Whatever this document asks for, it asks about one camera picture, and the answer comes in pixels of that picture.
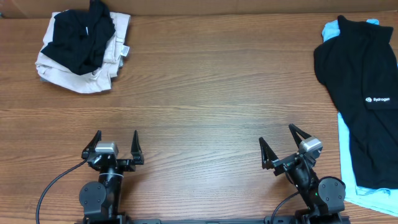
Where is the light blue t-shirt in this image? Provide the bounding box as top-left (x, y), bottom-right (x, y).
top-left (321, 19), bottom-right (398, 217)

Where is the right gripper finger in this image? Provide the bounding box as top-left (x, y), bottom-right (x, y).
top-left (289, 123), bottom-right (311, 146)
top-left (259, 137), bottom-right (279, 170)

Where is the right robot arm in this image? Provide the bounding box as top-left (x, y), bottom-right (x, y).
top-left (259, 124), bottom-right (350, 224)

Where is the folded black garment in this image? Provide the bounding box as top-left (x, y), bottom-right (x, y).
top-left (41, 1), bottom-right (115, 75)

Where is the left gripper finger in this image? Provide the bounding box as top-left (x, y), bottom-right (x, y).
top-left (131, 130), bottom-right (142, 161)
top-left (82, 130), bottom-right (101, 153)

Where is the black polo shirt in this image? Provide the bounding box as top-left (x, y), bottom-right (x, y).
top-left (313, 14), bottom-right (398, 190)

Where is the folded beige garment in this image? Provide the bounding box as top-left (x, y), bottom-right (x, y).
top-left (35, 12), bottom-right (131, 94)

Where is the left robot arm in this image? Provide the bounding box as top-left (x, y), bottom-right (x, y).
top-left (79, 131), bottom-right (144, 224)

